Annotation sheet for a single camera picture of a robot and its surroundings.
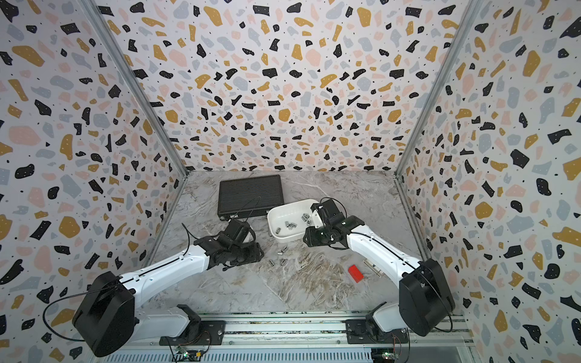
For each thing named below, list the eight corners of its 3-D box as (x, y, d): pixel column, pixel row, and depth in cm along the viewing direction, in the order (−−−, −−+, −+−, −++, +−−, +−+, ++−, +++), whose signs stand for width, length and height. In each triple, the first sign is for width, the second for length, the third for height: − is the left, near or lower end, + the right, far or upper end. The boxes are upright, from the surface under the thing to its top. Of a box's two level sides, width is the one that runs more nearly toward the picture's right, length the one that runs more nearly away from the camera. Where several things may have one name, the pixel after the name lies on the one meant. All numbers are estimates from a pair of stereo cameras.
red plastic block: (356, 284, 87) (357, 282, 85) (346, 270, 90) (347, 268, 88) (363, 279, 88) (364, 277, 86) (353, 265, 91) (354, 263, 90)
